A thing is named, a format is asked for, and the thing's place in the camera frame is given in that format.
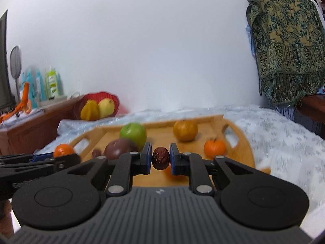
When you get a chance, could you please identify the sheer snowflake lace cloth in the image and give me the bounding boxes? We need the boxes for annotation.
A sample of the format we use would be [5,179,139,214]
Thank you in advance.
[33,105,325,209]

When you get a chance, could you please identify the dark monitor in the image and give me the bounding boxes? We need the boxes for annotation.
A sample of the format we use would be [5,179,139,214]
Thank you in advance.
[0,10,16,113]

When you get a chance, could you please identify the red fruit basket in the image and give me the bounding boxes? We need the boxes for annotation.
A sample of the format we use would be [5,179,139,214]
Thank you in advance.
[74,91,120,121]

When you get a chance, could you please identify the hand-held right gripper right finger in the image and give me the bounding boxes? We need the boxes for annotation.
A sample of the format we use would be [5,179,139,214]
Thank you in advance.
[170,143,256,196]

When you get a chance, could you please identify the green and white bottle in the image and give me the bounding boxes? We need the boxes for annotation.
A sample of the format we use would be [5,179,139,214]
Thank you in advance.
[45,66,60,99]

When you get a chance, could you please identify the teal bottle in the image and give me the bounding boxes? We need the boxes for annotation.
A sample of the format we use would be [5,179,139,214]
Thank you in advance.
[26,67,36,100]
[36,69,46,101]

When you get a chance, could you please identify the white power strip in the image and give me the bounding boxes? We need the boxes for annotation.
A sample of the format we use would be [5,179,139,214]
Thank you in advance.
[38,95,68,107]

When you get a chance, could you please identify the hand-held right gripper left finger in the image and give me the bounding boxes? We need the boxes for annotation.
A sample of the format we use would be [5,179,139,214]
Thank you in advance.
[66,143,152,196]

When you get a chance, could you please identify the orange handled tool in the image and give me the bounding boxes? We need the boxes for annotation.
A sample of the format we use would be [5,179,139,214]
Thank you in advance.
[0,82,32,122]

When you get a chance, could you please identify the wooden serving tray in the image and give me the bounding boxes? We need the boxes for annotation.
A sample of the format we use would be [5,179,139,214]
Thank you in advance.
[54,114,256,187]

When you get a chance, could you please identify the grey round swatter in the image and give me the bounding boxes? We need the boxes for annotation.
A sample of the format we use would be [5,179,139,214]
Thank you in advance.
[10,45,22,102]

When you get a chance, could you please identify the clear plastic bag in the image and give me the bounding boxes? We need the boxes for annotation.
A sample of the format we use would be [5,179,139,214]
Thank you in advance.
[57,118,85,138]

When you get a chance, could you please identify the yellow starfruit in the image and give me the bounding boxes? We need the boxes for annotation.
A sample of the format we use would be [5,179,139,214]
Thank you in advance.
[80,100,100,121]

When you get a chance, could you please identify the dark purple round fruit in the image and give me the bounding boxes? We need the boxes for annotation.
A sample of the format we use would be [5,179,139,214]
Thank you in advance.
[104,139,139,160]

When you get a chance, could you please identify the green patterned fringed shawl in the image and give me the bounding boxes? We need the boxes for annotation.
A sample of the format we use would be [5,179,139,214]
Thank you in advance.
[241,0,325,105]

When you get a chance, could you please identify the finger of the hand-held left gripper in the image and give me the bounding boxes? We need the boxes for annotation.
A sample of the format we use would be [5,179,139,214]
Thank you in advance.
[0,153,57,164]
[0,154,82,183]

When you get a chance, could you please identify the large yellowish orange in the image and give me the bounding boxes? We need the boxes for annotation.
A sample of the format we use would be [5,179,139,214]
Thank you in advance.
[173,120,198,142]

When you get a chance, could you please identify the blue striped shirt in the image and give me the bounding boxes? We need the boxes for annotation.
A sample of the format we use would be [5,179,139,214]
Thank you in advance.
[275,103,296,121]

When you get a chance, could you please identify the dark wooden side table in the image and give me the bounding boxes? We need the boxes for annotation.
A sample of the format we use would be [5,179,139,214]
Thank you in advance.
[295,95,325,140]

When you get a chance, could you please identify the white papers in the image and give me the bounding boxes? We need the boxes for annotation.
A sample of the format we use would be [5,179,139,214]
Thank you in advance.
[0,107,47,125]

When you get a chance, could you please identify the yellow mango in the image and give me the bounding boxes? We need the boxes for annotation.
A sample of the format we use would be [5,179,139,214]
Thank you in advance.
[98,98,115,119]

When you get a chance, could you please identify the green apple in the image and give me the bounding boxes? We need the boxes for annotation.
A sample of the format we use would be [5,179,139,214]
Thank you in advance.
[120,123,147,148]

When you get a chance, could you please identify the wooden cabinet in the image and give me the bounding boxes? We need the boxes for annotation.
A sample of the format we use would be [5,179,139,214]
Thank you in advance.
[0,95,84,155]

